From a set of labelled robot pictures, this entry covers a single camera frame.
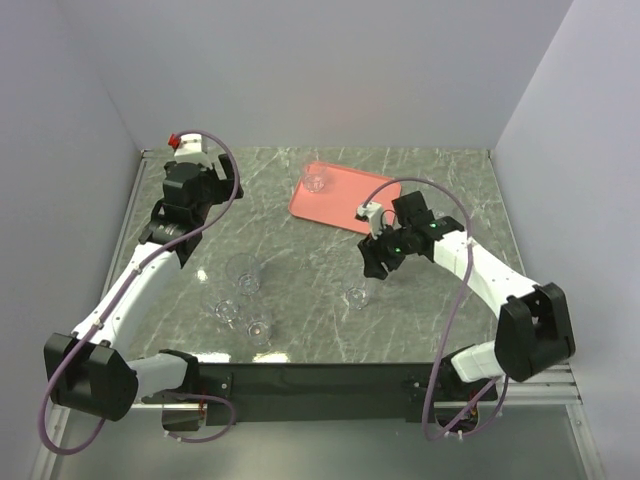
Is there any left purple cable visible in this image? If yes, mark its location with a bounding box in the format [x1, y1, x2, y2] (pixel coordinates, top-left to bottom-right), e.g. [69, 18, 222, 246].
[38, 131, 242, 455]

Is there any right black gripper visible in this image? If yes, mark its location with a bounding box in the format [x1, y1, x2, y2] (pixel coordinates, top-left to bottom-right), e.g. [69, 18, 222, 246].
[358, 219, 412, 281]

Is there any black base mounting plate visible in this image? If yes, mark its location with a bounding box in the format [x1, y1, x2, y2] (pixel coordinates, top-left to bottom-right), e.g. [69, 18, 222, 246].
[189, 361, 496, 426]

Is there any aluminium rail frame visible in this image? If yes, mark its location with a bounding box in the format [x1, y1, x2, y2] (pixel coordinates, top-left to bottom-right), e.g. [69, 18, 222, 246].
[35, 147, 593, 479]

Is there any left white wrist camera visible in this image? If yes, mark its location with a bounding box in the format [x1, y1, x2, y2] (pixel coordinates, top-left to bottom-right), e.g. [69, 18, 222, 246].
[168, 134, 211, 168]

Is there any clear glass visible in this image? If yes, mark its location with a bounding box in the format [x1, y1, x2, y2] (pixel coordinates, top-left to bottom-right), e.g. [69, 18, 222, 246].
[301, 162, 328, 193]
[200, 285, 240, 325]
[343, 279, 372, 310]
[242, 308, 273, 347]
[225, 253, 261, 296]

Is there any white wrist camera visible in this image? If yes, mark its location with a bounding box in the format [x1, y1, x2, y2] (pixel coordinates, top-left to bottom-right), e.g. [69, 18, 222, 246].
[168, 134, 211, 168]
[355, 201, 387, 239]

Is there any pink plastic tray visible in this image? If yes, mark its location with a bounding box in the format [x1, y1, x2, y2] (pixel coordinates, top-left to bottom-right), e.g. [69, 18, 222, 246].
[289, 163, 390, 235]

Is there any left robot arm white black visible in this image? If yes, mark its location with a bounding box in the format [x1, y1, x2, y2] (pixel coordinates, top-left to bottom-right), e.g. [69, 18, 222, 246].
[44, 154, 243, 421]

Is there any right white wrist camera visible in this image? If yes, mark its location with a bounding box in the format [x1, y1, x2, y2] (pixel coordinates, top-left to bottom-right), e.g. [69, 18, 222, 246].
[355, 201, 387, 239]

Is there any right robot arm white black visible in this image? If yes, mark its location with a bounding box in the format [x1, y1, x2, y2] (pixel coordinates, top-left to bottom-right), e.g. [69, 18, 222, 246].
[356, 192, 576, 399]

